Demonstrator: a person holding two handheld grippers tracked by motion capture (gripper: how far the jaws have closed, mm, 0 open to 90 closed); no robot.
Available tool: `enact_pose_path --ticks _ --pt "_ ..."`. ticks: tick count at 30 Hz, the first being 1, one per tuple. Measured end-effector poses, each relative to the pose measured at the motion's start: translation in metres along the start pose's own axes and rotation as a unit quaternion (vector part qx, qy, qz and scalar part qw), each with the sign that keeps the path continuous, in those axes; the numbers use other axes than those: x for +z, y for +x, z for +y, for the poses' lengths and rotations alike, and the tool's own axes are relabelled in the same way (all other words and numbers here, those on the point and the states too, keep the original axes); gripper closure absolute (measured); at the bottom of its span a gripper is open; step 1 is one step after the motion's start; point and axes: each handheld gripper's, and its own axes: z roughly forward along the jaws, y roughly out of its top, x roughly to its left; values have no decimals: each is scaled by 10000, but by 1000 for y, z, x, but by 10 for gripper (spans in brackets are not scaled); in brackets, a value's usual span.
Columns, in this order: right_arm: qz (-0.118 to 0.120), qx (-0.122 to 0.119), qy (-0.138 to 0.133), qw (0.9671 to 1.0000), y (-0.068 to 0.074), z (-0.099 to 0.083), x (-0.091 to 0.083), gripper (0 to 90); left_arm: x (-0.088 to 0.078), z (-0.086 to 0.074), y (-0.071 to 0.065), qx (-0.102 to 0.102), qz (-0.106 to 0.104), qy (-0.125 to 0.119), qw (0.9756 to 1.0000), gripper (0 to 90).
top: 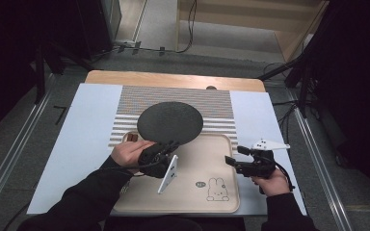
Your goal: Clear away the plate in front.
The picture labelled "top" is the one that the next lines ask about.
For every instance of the person's left hand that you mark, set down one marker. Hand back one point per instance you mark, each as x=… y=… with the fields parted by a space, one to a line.
x=128 y=154

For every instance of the black metal stand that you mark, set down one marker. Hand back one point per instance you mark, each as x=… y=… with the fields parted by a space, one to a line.
x=40 y=73
x=303 y=83

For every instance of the dark grey round plate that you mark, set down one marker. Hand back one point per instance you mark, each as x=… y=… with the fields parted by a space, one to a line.
x=170 y=123

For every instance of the striped placemat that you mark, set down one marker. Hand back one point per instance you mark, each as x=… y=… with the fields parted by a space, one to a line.
x=173 y=94

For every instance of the metal floor rail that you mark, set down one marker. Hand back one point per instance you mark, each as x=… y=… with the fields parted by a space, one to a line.
x=16 y=144
x=318 y=160

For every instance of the white board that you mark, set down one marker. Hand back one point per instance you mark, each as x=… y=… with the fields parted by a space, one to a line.
x=90 y=112

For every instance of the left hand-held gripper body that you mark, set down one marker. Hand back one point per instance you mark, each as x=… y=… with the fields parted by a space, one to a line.
x=154 y=163

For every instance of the black curtain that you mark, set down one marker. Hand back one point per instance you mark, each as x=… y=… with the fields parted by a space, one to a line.
x=359 y=96
x=3 y=64

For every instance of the light wooden shelf unit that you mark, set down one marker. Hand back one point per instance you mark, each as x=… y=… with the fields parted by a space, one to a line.
x=231 y=19

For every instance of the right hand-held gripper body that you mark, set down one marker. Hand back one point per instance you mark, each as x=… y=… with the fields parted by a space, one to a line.
x=258 y=166

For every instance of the beige tray with rabbit print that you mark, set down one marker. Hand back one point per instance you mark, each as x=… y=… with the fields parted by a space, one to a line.
x=202 y=160

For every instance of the person's right hand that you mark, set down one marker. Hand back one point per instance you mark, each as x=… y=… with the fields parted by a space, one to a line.
x=274 y=184

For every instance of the dark cabinet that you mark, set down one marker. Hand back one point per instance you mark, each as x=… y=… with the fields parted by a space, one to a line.
x=99 y=25

